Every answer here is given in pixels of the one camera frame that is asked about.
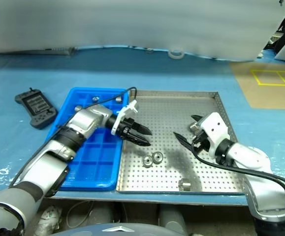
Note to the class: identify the grey rounded cylinder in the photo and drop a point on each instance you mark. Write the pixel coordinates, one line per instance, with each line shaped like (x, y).
(173, 221)

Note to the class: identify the black handheld controller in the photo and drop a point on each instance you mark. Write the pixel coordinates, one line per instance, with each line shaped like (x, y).
(36, 108)

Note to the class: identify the white tape roll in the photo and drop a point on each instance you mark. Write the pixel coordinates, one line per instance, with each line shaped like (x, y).
(176, 54)

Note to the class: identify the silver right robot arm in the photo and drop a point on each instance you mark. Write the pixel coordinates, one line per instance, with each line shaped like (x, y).
(245, 157)

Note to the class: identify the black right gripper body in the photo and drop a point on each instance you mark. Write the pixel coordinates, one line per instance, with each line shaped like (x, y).
(200, 141)

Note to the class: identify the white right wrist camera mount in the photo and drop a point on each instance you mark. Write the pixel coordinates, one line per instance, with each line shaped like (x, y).
(214, 127)

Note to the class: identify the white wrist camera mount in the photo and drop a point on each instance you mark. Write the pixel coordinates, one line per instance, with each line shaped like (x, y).
(122, 115)
(214, 127)

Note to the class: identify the yellow tape square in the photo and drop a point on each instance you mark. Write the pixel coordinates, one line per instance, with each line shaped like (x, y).
(258, 79)

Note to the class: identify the brown cardboard mat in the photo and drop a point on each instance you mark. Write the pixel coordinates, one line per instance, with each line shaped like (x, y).
(267, 96)

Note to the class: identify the perforated steel tray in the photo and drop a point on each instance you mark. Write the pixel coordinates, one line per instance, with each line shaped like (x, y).
(162, 118)

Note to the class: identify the blue plastic compartment tray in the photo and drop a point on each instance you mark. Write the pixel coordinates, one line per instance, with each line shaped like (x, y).
(103, 157)

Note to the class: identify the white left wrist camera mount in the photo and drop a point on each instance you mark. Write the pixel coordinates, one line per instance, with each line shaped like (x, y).
(122, 115)

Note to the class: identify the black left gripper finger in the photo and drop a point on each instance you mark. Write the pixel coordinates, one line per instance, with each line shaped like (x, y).
(142, 129)
(138, 140)

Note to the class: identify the white backdrop sheet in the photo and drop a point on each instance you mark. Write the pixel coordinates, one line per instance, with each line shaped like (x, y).
(132, 22)

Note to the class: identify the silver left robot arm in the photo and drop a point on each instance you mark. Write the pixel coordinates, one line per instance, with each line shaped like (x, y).
(88, 123)

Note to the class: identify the grey metal bar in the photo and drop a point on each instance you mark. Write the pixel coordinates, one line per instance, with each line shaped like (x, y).
(58, 51)

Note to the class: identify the white crumpled bag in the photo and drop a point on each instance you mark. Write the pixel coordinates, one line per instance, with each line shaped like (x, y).
(48, 218)

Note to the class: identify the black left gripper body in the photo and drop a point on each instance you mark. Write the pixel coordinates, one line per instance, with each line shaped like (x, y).
(126, 129)

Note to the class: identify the grey rounded shell with emblem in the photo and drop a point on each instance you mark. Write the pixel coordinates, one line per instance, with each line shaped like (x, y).
(120, 229)

